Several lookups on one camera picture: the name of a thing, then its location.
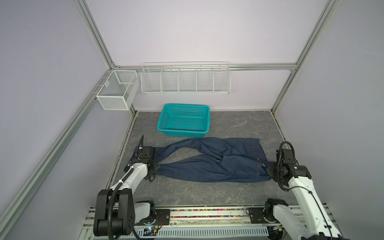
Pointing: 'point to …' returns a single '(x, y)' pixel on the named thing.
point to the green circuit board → (150, 231)
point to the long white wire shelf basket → (186, 78)
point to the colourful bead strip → (218, 209)
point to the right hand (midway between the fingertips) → (273, 173)
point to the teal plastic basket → (184, 120)
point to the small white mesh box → (117, 92)
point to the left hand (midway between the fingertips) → (154, 170)
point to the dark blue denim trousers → (229, 159)
